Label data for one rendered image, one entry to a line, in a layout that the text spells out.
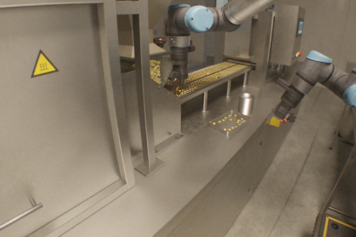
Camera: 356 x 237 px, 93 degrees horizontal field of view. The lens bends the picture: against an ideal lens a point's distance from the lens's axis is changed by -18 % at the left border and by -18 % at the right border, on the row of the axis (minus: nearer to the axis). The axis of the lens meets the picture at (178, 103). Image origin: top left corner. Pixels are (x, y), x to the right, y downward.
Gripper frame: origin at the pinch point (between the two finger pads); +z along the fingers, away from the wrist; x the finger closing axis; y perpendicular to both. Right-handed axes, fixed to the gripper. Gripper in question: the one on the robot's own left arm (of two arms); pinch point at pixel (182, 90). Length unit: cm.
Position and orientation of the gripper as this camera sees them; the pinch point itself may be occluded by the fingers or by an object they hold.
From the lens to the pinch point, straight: 94.2
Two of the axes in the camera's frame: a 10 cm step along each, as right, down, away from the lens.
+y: -6.4, 3.1, -7.0
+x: 7.6, 2.6, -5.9
